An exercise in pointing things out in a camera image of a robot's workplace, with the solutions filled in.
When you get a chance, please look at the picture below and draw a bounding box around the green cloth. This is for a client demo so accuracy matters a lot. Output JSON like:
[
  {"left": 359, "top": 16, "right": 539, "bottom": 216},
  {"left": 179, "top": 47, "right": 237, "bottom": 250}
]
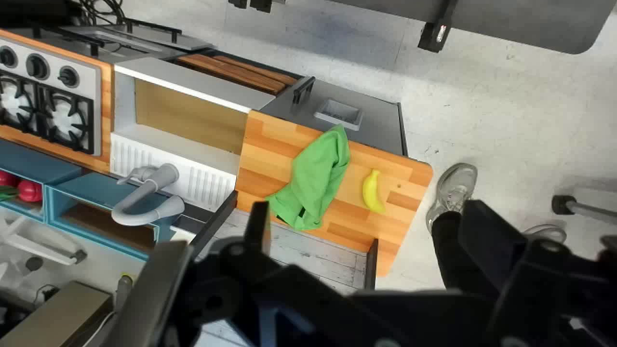
[{"left": 265, "top": 124, "right": 351, "bottom": 231}]

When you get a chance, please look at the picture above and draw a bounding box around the white toy sink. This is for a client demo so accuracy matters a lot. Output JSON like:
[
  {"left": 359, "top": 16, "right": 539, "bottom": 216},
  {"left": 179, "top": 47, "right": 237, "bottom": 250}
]
[{"left": 110, "top": 57, "right": 276, "bottom": 214}]

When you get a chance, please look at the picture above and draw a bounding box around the yellow toy banana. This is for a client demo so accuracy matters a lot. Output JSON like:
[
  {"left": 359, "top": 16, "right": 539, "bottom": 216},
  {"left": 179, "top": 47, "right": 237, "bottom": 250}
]
[{"left": 362, "top": 169, "right": 386, "bottom": 214}]

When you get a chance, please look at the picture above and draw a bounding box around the black cable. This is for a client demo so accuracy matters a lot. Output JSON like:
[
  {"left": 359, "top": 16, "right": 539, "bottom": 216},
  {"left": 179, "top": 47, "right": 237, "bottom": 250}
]
[{"left": 77, "top": 0, "right": 127, "bottom": 26}]

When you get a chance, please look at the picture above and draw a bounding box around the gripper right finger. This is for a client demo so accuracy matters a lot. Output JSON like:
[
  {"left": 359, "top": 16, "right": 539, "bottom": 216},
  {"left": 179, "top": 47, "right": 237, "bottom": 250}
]
[{"left": 458, "top": 199, "right": 617, "bottom": 347}]

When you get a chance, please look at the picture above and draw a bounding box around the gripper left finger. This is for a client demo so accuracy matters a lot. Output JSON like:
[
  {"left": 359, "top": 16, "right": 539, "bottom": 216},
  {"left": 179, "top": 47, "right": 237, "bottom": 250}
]
[{"left": 104, "top": 201, "right": 348, "bottom": 347}]

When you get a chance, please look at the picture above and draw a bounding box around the black oven door handle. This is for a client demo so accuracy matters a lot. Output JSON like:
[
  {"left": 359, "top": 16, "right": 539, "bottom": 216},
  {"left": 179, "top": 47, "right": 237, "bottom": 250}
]
[{"left": 122, "top": 18, "right": 183, "bottom": 44}]

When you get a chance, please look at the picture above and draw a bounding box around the black toy burner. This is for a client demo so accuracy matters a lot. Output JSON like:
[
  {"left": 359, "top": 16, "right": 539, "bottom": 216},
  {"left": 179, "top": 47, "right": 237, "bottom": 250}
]
[
  {"left": 40, "top": 88, "right": 93, "bottom": 154},
  {"left": 0, "top": 76, "right": 38, "bottom": 132}
]

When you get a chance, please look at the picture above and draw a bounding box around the toy kitchen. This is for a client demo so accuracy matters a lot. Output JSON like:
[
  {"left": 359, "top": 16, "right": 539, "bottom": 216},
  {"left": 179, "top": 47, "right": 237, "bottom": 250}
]
[{"left": 0, "top": 18, "right": 434, "bottom": 294}]

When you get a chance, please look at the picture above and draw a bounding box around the grey toy kitchen door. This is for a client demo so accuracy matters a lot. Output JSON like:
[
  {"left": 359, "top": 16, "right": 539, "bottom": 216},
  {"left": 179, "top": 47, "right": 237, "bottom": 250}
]
[{"left": 259, "top": 79, "right": 409, "bottom": 157}]

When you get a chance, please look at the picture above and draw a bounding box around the grey desk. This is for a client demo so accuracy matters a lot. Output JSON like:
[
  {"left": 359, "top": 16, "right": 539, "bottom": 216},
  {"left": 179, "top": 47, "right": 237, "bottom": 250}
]
[{"left": 333, "top": 0, "right": 617, "bottom": 55}]

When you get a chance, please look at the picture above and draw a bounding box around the grey toy tap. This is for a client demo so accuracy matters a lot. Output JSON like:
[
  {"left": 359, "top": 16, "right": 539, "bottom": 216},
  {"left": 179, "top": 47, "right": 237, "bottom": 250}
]
[{"left": 111, "top": 163, "right": 186, "bottom": 227}]

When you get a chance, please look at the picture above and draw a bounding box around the brown box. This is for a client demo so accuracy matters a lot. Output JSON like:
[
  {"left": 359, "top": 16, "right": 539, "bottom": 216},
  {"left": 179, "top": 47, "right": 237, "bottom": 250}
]
[{"left": 0, "top": 281, "right": 114, "bottom": 347}]

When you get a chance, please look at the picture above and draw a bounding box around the toy oven door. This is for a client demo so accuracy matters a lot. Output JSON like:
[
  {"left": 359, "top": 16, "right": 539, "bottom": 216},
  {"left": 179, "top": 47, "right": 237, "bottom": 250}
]
[{"left": 62, "top": 24, "right": 214, "bottom": 53}]

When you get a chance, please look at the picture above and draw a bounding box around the person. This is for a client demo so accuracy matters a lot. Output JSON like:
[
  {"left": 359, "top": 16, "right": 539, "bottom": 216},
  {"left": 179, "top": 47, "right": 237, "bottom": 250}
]
[{"left": 426, "top": 162, "right": 568, "bottom": 292}]

